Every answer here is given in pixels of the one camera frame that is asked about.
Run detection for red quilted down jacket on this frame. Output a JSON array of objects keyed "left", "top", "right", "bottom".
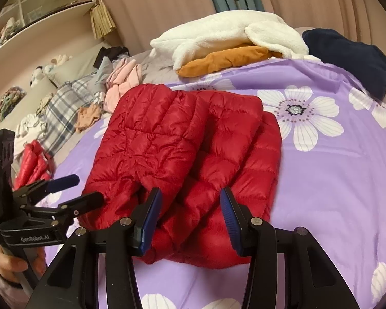
[{"left": 77, "top": 84, "right": 283, "bottom": 270}]

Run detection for grey bedding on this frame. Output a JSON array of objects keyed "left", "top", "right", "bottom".
[{"left": 128, "top": 51, "right": 181, "bottom": 85}]

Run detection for hanging beige tassel bundle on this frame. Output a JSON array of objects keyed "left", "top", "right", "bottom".
[{"left": 89, "top": 0, "right": 116, "bottom": 40}]

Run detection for shiny red garment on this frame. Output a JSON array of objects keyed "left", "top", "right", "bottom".
[{"left": 14, "top": 140, "right": 55, "bottom": 191}]

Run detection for black garment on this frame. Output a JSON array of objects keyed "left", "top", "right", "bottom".
[{"left": 93, "top": 46, "right": 130, "bottom": 70}]

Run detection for peach garment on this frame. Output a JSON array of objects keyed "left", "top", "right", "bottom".
[{"left": 75, "top": 104, "right": 102, "bottom": 133}]

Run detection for white fleece garment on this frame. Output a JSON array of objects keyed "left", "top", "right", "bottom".
[{"left": 150, "top": 10, "right": 310, "bottom": 70}]

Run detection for purple floral bedsheet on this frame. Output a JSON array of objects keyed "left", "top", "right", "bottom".
[{"left": 35, "top": 56, "right": 386, "bottom": 309}]

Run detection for pale pink garment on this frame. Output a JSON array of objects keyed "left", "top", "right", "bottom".
[{"left": 103, "top": 58, "right": 144, "bottom": 114}]

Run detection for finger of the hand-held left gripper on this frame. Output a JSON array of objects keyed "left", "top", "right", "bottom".
[
  {"left": 13, "top": 174, "right": 81, "bottom": 201},
  {"left": 21, "top": 191, "right": 105, "bottom": 223}
]

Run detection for multicoloured knitted item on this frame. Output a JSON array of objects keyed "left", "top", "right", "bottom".
[{"left": 0, "top": 86, "right": 27, "bottom": 122}]

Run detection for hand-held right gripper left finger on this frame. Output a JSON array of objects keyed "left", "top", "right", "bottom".
[{"left": 26, "top": 187, "right": 163, "bottom": 309}]

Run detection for orange garment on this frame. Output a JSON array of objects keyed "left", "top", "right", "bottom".
[{"left": 175, "top": 45, "right": 283, "bottom": 78}]

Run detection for white shelf cabinet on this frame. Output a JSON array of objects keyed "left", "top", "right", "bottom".
[{"left": 0, "top": 0, "right": 98, "bottom": 62}]

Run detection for grey plaid garment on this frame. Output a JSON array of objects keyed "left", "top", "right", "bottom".
[{"left": 38, "top": 75, "right": 107, "bottom": 159}]

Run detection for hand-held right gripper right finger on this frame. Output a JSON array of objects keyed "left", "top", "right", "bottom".
[{"left": 219, "top": 187, "right": 361, "bottom": 309}]

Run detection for white plush toy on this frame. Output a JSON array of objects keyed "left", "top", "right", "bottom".
[{"left": 30, "top": 66, "right": 47, "bottom": 88}]

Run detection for navy blue garment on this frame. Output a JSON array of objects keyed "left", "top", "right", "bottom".
[{"left": 302, "top": 28, "right": 386, "bottom": 101}]

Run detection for person's left hand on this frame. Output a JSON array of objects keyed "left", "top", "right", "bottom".
[{"left": 0, "top": 246, "right": 29, "bottom": 284}]

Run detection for white crumpled garment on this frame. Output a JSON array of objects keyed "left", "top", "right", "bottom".
[{"left": 14, "top": 113, "right": 46, "bottom": 156}]

